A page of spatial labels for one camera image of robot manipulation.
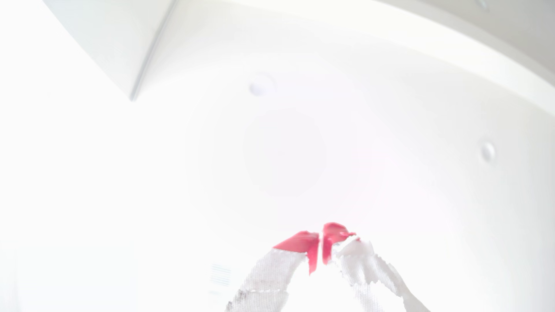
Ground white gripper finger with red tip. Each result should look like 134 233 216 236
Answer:
225 231 320 312
322 222 431 312

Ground round recessed ceiling light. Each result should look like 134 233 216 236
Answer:
480 142 497 164

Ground white wall vent grille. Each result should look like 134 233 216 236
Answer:
210 263 232 288

